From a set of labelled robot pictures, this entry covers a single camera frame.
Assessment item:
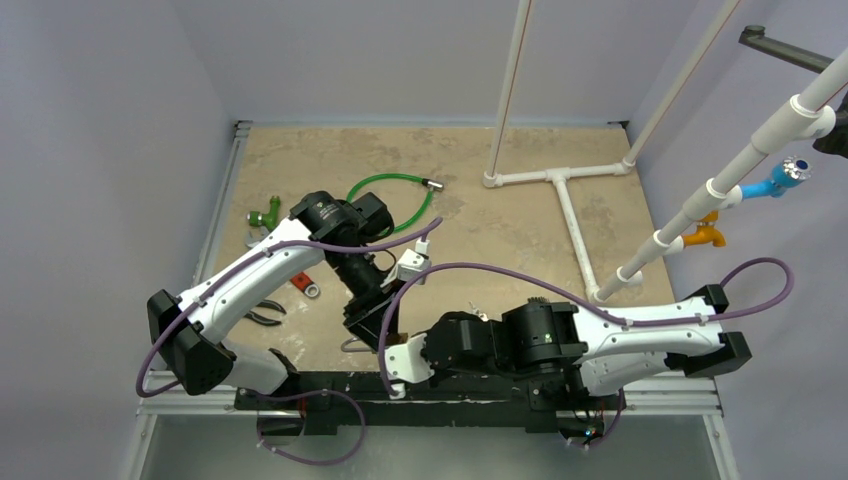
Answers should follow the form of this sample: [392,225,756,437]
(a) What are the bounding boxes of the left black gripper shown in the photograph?
[327,246,409,347]

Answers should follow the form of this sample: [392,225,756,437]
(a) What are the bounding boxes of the large brass padlock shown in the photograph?
[340,337,372,353]

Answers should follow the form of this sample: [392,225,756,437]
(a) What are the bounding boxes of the silver key pair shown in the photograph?
[469,302,484,318]

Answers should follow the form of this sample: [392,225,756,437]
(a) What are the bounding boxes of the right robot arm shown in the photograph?
[421,285,752,407]

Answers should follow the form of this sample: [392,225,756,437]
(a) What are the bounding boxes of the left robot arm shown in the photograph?
[146,191,399,409]

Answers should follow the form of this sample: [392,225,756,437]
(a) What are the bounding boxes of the black pliers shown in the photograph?
[243,299,287,327]

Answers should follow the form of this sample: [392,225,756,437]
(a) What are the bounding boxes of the red adjustable wrench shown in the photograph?
[244,226,321,299]

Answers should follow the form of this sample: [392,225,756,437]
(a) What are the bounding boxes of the orange faucet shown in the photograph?
[682,210,726,248]

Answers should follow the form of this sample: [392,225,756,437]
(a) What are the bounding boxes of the blue faucet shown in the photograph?
[740,156,812,200]

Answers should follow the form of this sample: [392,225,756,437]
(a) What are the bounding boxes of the black overhead bar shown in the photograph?
[738,25,833,74]

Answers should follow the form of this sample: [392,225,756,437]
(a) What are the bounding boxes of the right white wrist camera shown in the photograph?
[383,333,435,400]

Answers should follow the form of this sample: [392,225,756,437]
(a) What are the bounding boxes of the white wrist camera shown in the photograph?
[383,333,435,400]
[387,239,432,283]

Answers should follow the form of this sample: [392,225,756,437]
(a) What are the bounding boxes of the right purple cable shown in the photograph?
[377,257,796,450]

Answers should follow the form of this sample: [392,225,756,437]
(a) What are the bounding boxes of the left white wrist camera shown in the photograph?
[387,239,432,283]

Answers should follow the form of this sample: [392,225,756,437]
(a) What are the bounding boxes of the green hose nozzle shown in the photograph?
[247,195,281,231]

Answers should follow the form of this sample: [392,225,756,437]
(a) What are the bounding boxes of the green cable lock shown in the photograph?
[345,173,445,234]

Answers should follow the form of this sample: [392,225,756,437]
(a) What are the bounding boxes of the white pvc pipe frame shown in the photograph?
[482,1,847,303]

